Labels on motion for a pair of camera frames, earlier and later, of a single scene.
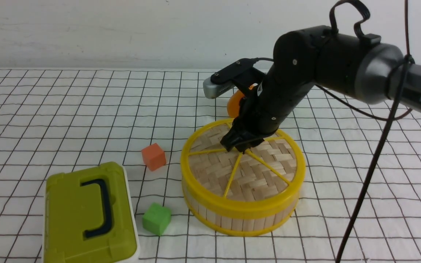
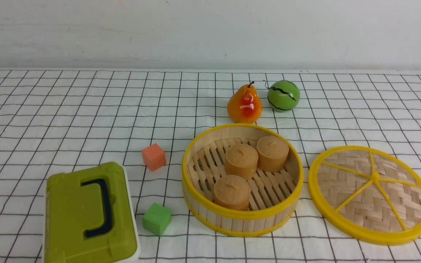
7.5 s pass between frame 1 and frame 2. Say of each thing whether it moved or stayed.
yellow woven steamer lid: moved
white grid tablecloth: stayed
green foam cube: stayed
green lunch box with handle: stayed
